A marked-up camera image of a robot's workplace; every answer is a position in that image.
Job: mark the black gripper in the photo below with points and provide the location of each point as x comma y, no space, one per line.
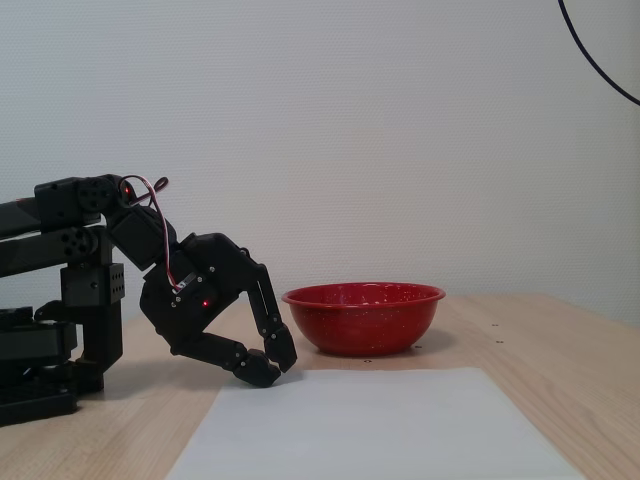
197,295

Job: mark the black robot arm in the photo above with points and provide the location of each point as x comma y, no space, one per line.
55,205

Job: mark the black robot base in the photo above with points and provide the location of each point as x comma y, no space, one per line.
35,360

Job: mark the red speckled bowl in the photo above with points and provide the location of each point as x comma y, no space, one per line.
362,322

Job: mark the white paper sheet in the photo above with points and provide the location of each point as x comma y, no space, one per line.
360,435

